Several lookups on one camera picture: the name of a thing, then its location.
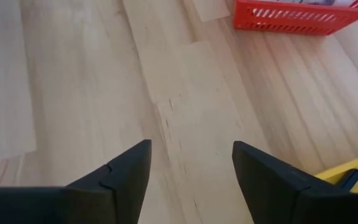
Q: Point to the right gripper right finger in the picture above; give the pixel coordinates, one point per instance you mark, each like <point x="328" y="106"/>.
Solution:
<point x="275" y="196"/>

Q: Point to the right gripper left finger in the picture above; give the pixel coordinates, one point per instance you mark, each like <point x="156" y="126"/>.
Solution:
<point x="113" y="196"/>

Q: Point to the blue disposable razor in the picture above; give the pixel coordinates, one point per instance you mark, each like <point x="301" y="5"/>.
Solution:
<point x="350" y="179"/>

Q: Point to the red plastic basket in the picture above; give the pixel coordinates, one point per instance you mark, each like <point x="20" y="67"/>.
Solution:
<point x="240" y="17"/>

